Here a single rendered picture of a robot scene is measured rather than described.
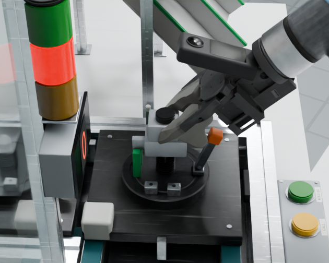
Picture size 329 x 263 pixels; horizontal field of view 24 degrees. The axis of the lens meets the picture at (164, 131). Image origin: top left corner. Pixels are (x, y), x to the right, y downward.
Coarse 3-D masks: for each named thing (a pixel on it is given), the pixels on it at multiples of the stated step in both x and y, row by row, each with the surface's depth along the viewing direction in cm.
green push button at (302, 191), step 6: (294, 186) 120; (300, 186) 120; (306, 186) 120; (288, 192) 120; (294, 192) 119; (300, 192) 119; (306, 192) 119; (312, 192) 120; (294, 198) 119; (300, 198) 119; (306, 198) 119
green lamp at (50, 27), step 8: (64, 0) 79; (32, 8) 78; (40, 8) 78; (48, 8) 78; (56, 8) 78; (64, 8) 79; (32, 16) 79; (40, 16) 78; (48, 16) 78; (56, 16) 79; (64, 16) 80; (32, 24) 79; (40, 24) 79; (48, 24) 79; (56, 24) 79; (64, 24) 80; (32, 32) 80; (40, 32) 80; (48, 32) 80; (56, 32) 80; (64, 32) 81; (72, 32) 82; (32, 40) 81; (40, 40) 80; (48, 40) 80; (56, 40) 81; (64, 40) 81
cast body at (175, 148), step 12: (168, 108) 114; (156, 120) 113; (168, 120) 112; (156, 132) 113; (132, 144) 117; (144, 144) 115; (156, 144) 114; (168, 144) 114; (180, 144) 114; (156, 156) 116; (168, 156) 116; (180, 156) 116
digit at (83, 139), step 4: (84, 116) 92; (84, 120) 93; (84, 124) 93; (84, 128) 93; (80, 132) 90; (84, 132) 93; (80, 136) 90; (84, 136) 93; (80, 140) 90; (84, 140) 93; (80, 144) 90; (84, 144) 93; (80, 148) 90; (84, 148) 93; (84, 152) 93; (84, 156) 93; (84, 160) 94; (84, 164) 94
